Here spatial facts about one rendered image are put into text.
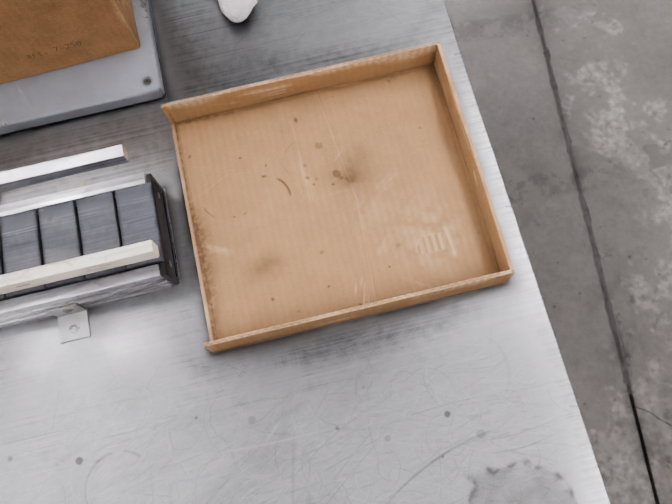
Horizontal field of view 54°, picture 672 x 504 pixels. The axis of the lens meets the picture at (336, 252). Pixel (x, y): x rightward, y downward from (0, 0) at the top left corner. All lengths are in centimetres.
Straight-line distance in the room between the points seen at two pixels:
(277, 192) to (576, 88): 120
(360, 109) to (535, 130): 101
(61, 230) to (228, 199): 17
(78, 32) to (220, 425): 42
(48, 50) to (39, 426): 38
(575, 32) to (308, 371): 139
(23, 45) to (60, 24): 5
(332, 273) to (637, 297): 107
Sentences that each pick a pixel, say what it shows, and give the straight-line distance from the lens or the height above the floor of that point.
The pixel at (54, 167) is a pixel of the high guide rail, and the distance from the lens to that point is 63.
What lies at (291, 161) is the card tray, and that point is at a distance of 71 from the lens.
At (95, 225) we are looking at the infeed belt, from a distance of 68.
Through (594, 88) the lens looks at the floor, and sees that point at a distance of 180.
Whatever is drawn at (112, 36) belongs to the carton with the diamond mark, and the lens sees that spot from 77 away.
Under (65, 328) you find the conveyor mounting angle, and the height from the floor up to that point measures 83.
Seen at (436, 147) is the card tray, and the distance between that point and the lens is 72.
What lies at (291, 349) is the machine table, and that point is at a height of 83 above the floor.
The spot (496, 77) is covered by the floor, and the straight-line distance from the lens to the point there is 176.
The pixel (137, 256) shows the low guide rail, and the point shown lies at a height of 91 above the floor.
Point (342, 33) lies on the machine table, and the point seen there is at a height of 83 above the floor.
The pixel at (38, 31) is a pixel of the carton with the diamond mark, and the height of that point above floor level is 92.
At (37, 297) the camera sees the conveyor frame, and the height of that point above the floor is 88.
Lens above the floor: 148
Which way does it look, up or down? 73 degrees down
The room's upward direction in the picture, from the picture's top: 8 degrees counter-clockwise
